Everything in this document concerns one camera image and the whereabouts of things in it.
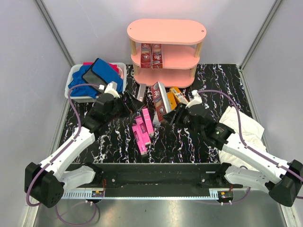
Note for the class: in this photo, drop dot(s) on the silver grey toothpaste box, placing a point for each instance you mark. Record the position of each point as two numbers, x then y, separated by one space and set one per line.
141 92

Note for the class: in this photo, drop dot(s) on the pink cloth in basket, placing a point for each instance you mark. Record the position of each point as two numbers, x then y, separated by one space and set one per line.
113 66

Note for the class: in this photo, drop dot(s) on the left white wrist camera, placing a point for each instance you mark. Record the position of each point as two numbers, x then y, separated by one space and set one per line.
110 89

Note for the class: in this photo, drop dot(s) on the grey Protefix toothpaste box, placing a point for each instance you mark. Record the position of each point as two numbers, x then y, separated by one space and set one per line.
156 123

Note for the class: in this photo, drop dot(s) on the red 3D toothpaste box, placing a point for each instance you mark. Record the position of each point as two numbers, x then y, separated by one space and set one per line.
146 55
160 99
156 55

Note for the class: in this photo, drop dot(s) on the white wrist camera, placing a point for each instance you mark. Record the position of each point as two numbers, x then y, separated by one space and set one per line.
110 89
196 99

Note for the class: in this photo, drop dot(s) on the orange R&O toothpaste box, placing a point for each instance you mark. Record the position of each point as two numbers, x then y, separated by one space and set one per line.
172 101

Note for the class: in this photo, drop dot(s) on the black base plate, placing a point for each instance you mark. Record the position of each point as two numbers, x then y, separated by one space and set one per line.
117 174

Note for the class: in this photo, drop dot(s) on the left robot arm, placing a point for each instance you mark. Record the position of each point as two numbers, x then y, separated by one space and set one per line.
47 181

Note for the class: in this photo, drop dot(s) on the pink beyou box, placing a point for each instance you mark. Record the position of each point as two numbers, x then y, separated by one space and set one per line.
143 129
148 122
139 140

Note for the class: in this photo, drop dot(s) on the pink three-tier shelf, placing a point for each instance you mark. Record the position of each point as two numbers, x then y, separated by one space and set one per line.
181 43

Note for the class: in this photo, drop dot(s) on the blue cloth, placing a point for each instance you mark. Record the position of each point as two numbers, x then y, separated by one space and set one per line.
86 89

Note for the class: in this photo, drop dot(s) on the grey black-trimmed cloth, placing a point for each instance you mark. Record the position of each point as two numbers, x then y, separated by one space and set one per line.
101 73

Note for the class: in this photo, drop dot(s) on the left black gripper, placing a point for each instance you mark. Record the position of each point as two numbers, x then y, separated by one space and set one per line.
133 105

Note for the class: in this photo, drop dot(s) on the orange barcode toothpaste box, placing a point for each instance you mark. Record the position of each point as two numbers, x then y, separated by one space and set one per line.
178 95

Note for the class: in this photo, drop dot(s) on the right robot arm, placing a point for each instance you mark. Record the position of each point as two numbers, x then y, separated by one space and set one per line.
282 180

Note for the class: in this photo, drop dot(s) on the pink BeYou box middle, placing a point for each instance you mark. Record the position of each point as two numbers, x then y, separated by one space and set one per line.
143 129

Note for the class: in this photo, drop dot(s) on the pink BeYou box front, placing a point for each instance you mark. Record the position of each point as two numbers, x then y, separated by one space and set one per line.
139 140

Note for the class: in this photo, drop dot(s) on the white crumpled cloth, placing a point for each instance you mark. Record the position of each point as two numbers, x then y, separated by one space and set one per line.
251 130

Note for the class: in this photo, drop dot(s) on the pink BeYou box back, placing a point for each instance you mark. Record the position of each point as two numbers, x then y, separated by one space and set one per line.
148 122

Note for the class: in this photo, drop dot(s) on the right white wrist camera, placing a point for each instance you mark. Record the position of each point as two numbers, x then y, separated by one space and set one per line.
196 99

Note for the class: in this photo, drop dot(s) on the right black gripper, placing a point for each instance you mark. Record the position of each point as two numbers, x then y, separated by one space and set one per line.
180 111

